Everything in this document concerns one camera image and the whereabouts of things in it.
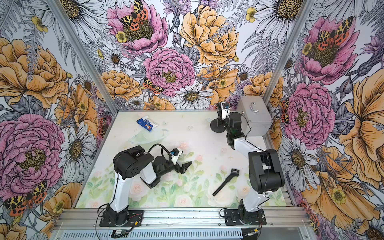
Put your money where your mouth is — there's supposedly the black round stand base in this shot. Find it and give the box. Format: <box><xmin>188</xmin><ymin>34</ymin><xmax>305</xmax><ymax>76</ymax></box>
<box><xmin>210</xmin><ymin>119</ymin><xmax>226</xmax><ymax>133</ymax></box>

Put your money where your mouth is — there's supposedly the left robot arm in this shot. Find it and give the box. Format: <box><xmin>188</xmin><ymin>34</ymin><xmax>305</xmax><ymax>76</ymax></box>
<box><xmin>98</xmin><ymin>144</ymin><xmax>193</xmax><ymax>227</ymax></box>

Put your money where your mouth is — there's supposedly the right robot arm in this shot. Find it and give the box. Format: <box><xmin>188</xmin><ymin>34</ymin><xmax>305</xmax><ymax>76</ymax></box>
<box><xmin>214</xmin><ymin>111</ymin><xmax>285</xmax><ymax>226</ymax></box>

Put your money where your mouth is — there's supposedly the silver first aid case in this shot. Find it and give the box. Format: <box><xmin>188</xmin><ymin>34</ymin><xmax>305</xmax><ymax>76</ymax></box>
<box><xmin>237</xmin><ymin>96</ymin><xmax>273</xmax><ymax>137</ymax></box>

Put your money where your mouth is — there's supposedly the blue gauze bandage packet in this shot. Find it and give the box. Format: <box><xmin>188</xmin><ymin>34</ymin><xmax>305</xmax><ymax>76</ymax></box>
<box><xmin>137</xmin><ymin>116</ymin><xmax>159</xmax><ymax>132</ymax></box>

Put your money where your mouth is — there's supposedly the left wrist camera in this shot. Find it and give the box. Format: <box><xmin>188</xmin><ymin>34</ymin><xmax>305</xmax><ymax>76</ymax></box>
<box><xmin>170</xmin><ymin>148</ymin><xmax>183</xmax><ymax>165</ymax></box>

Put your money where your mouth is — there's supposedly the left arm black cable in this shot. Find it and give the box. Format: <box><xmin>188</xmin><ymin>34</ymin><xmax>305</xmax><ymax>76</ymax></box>
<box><xmin>146</xmin><ymin>143</ymin><xmax>170</xmax><ymax>161</ymax></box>

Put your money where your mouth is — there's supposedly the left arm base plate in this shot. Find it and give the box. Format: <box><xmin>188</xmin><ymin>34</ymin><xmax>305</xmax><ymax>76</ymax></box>
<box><xmin>99</xmin><ymin>210</ymin><xmax>144</xmax><ymax>227</ymax></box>

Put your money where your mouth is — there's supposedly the white vented cable duct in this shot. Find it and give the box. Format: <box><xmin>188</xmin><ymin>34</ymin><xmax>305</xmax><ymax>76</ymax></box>
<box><xmin>56</xmin><ymin>229</ymin><xmax>243</xmax><ymax>240</ymax></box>

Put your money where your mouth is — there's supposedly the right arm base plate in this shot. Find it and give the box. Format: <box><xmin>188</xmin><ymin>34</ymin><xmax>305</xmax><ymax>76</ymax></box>
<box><xmin>224</xmin><ymin>209</ymin><xmax>267</xmax><ymax>226</ymax></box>

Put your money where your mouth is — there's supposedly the aluminium front rail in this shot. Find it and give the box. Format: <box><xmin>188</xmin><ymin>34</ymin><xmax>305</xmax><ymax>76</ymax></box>
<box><xmin>54</xmin><ymin>207</ymin><xmax>310</xmax><ymax>231</ymax></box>

